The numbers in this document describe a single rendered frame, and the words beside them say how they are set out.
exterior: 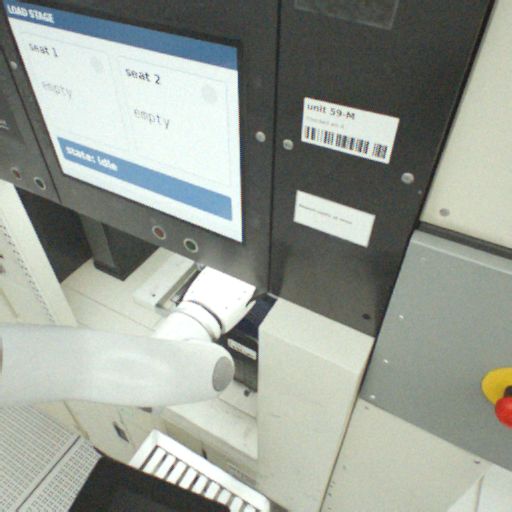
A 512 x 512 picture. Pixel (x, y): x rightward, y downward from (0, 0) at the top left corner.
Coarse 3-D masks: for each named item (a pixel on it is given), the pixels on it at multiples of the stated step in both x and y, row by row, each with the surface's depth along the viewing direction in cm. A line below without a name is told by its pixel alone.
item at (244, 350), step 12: (192, 276) 89; (180, 288) 87; (180, 300) 85; (228, 336) 82; (240, 336) 80; (228, 348) 85; (240, 348) 82; (252, 348) 80; (240, 360) 85; (252, 360) 83; (240, 372) 88; (252, 372) 86; (252, 384) 89
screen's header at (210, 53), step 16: (16, 16) 46; (32, 16) 45; (48, 16) 43; (64, 16) 42; (80, 16) 41; (80, 32) 43; (96, 32) 42; (112, 32) 41; (128, 32) 40; (144, 32) 39; (160, 32) 38; (144, 48) 40; (160, 48) 39; (176, 48) 38; (192, 48) 37; (208, 48) 37; (224, 48) 36; (224, 64) 37
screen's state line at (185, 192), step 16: (64, 144) 56; (80, 144) 54; (80, 160) 56; (96, 160) 54; (112, 160) 53; (112, 176) 55; (128, 176) 53; (144, 176) 51; (160, 176) 50; (160, 192) 52; (176, 192) 50; (192, 192) 49; (208, 192) 48; (208, 208) 49; (224, 208) 48
